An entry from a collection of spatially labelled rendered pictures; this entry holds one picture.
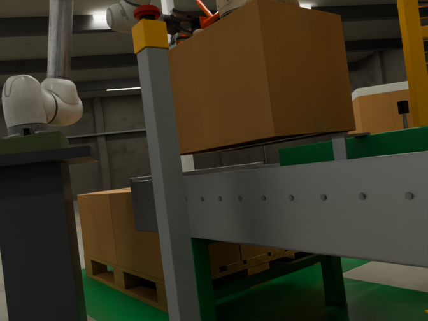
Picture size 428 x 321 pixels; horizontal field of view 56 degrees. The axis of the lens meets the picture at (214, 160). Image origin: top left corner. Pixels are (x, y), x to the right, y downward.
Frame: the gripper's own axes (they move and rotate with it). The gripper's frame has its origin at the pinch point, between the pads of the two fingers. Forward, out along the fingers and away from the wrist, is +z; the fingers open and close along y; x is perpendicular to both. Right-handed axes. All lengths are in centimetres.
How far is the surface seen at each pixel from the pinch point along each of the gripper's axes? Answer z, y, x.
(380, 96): 150, 26, -14
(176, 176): -50, 60, 49
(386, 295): 48, 120, 39
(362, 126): 140, 45, -24
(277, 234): -36, 77, 68
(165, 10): 179, -156, -319
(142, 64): -53, 31, 46
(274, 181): -35, 64, 69
